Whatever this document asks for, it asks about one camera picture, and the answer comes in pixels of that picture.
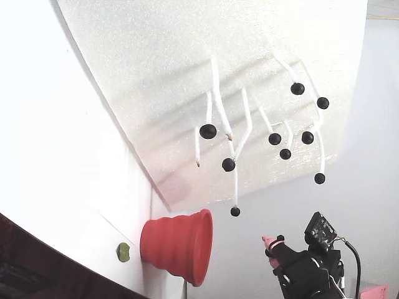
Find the small green leaf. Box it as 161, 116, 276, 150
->
116, 242, 131, 263

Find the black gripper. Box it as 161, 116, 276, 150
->
262, 235, 337, 299

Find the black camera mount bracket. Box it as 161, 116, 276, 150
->
307, 241, 345, 281

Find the white sparkly foam board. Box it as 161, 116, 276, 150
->
54, 0, 368, 212

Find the black camera cable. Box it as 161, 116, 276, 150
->
342, 239, 362, 299

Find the white pipe cleaner stem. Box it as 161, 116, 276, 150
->
316, 130, 327, 175
193, 126, 202, 169
228, 139, 240, 209
204, 90, 213, 127
210, 55, 234, 141
299, 60, 321, 99
308, 107, 325, 134
282, 120, 294, 151
232, 88, 252, 162
257, 106, 275, 135
271, 53, 297, 85

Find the red collapsible silicone cup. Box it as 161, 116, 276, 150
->
140, 208, 214, 287

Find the white paper sheet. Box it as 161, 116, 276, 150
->
55, 155, 156, 259

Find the pink sticky note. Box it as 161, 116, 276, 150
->
360, 283, 390, 299

